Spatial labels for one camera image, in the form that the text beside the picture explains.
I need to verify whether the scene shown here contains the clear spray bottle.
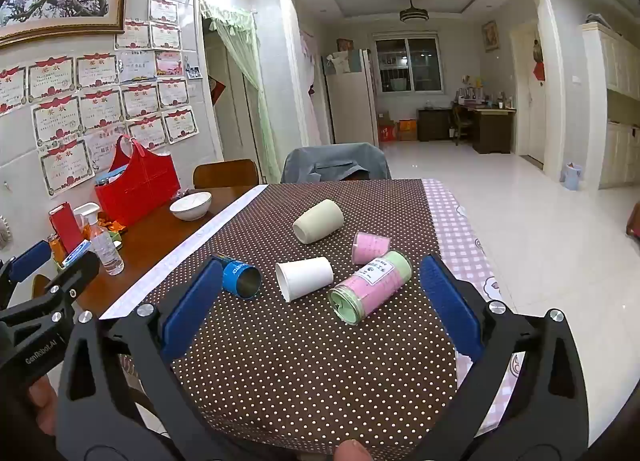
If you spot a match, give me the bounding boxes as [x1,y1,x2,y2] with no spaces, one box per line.
[74,202,125,276]

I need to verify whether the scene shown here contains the grey jacket on chair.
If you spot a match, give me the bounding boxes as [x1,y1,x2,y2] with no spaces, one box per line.
[280,142,392,184]

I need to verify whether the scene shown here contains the red hanging decoration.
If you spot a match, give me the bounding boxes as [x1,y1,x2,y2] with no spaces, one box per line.
[532,38,546,82]

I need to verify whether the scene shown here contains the pink checked tablecloth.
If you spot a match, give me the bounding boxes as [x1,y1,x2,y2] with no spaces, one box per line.
[422,178,521,442]

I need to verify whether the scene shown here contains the brown polka dot tablecloth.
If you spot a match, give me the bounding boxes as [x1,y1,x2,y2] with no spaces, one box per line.
[97,178,458,461]

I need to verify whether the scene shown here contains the wooden chair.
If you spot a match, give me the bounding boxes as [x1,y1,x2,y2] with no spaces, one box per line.
[192,159,261,190]

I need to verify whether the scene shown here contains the white paper cup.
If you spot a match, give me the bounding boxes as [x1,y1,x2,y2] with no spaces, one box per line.
[275,256,335,303]

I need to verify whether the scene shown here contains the dark desk chair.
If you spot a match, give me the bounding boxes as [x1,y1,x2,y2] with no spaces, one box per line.
[452,102,476,146]

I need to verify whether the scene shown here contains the white refrigerator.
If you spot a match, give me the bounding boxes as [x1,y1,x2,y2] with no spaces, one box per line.
[325,48,380,146]

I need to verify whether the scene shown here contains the person's right hand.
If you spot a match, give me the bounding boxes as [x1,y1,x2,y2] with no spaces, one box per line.
[334,440,374,461]

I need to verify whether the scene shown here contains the barred window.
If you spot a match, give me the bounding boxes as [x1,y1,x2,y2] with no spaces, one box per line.
[374,32,445,94]

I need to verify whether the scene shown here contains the blue box in bag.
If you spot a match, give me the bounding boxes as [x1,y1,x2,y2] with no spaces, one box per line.
[95,166,129,186]

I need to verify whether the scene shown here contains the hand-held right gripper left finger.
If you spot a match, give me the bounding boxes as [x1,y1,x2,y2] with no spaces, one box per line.
[56,257,236,461]

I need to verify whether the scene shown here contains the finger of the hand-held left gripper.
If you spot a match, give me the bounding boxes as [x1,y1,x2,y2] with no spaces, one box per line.
[0,241,54,299]
[31,251,101,314]

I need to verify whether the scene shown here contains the orange snack packets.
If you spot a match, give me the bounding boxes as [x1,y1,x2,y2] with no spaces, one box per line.
[97,213,127,238]

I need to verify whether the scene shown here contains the dark low cabinet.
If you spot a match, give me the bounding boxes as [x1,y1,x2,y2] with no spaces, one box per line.
[416,107,455,142]

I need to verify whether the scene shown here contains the blue metal cup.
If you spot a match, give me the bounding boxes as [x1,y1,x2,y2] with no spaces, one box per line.
[220,255,262,301]

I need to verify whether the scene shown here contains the pink and green canister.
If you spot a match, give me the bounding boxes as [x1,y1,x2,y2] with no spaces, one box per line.
[327,250,413,326]

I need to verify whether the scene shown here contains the group of wall certificates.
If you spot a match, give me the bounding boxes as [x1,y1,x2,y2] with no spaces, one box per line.
[0,0,201,196]

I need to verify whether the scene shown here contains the blue and white packet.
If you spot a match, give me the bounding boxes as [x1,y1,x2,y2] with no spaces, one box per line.
[62,240,93,268]

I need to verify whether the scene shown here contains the green door curtain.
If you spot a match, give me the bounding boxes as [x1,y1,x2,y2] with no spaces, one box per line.
[200,0,283,184]

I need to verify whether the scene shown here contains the beige cup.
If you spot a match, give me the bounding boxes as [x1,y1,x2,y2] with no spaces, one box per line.
[292,198,346,246]

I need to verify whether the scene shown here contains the framed wall picture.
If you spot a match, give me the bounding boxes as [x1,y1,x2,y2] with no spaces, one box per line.
[481,20,500,52]

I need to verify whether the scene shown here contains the red bag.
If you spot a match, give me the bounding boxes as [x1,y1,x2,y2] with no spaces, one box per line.
[95,135,181,228]

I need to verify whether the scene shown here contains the white wall cabinet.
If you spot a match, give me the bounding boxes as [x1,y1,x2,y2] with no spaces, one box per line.
[580,21,640,189]

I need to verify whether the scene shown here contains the ceiling lamp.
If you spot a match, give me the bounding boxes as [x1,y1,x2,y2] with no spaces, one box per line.
[398,0,429,24]

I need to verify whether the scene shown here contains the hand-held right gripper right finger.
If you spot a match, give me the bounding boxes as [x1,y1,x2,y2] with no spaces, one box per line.
[410,255,592,461]

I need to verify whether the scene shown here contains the dark wooden desk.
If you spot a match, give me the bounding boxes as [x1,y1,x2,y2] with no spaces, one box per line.
[472,106,517,154]

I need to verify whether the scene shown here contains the white ceramic bowl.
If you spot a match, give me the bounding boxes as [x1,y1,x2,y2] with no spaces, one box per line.
[169,191,213,222]

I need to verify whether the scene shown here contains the person's left hand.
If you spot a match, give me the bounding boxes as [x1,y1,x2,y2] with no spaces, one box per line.
[25,375,60,437]

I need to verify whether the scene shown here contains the pink curtain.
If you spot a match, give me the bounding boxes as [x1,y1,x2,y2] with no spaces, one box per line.
[299,26,317,96]

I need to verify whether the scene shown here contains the small pink cup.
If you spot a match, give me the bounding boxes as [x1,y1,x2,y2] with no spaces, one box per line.
[351,232,392,266]

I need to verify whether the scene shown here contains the white door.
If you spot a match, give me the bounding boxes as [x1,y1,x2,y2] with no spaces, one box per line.
[515,23,547,164]

